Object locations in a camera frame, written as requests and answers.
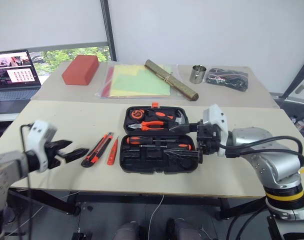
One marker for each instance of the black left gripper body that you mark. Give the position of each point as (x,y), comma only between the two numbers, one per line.
(53,156)

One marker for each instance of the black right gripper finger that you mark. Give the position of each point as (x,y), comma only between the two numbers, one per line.
(185,127)
(184,154)

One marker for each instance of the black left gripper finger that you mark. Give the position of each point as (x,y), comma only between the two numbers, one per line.
(62,145)
(77,153)

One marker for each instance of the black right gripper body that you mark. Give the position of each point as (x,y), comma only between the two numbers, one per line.
(207,140)

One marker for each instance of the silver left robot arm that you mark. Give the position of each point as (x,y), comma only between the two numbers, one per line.
(7,165)

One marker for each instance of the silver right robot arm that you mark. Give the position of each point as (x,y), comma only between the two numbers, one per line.
(279,170)

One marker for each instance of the black plastic tool case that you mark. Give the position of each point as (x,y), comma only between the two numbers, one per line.
(142,163)

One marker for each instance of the thin black orange screwdriver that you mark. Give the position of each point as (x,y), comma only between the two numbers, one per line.
(177,146)

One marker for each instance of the orange black utility knife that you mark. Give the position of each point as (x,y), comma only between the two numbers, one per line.
(97,150)

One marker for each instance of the orange voltage tester screwdriver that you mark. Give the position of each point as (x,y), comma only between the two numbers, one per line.
(113,152)

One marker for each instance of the rolled bamboo scroll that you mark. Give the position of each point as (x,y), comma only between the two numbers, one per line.
(172,80)

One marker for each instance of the orange black tape measure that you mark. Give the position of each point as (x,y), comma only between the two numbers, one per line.
(137,114)

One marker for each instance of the thick orange black screwdriver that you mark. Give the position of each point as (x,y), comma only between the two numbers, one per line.
(135,140)

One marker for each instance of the shiny metal cup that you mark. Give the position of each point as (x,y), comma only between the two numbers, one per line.
(197,75)

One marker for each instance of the clear folder with coloured paper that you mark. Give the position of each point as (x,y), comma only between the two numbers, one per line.
(137,82)

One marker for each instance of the red brick shaped block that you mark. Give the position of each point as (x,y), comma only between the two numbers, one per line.
(79,71)

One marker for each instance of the dark grey rounded shape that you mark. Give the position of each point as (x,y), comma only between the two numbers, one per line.
(127,231)
(184,230)

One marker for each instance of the small black floor box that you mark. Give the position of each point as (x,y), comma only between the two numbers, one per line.
(82,236)

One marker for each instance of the open laptop computer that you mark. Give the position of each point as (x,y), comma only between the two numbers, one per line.
(14,72)

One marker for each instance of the clear plastic bottle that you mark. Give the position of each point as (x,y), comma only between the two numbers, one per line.
(303,124)

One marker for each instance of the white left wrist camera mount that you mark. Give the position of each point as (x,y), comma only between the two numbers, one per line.
(39,140)

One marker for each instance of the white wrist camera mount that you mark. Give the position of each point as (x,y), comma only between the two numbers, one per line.
(39,140)
(213,116)

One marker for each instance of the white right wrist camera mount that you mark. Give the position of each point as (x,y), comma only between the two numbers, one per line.
(213,116)

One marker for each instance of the black table frame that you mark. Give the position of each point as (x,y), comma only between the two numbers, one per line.
(54,203)

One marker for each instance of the black window frame post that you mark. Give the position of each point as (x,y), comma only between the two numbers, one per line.
(109,30)

